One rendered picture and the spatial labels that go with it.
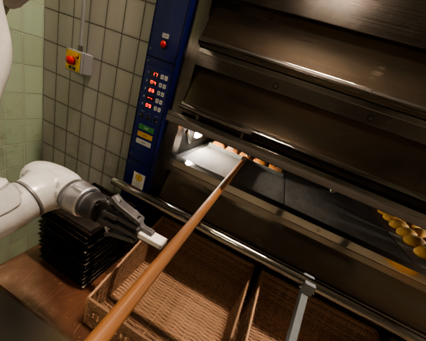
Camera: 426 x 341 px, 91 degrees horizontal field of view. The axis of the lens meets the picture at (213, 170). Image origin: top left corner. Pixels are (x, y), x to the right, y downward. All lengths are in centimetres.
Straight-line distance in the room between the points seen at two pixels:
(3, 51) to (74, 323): 94
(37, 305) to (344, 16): 157
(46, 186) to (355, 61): 103
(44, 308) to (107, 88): 102
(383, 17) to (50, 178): 111
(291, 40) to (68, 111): 123
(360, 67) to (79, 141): 143
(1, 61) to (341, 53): 97
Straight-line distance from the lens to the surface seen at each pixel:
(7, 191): 63
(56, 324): 116
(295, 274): 72
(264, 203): 101
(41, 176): 69
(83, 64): 132
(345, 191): 84
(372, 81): 95
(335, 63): 94
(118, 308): 44
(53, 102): 161
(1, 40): 67
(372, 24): 99
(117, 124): 126
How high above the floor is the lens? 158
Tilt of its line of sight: 22 degrees down
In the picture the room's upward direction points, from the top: 20 degrees clockwise
